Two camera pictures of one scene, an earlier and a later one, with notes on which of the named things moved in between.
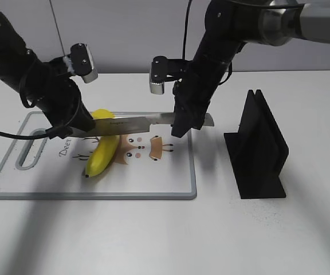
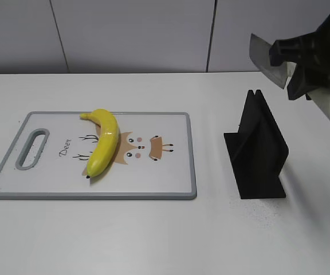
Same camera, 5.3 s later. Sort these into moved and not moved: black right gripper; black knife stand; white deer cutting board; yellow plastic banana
Moved: black right gripper
Not moved: white deer cutting board; black knife stand; yellow plastic banana
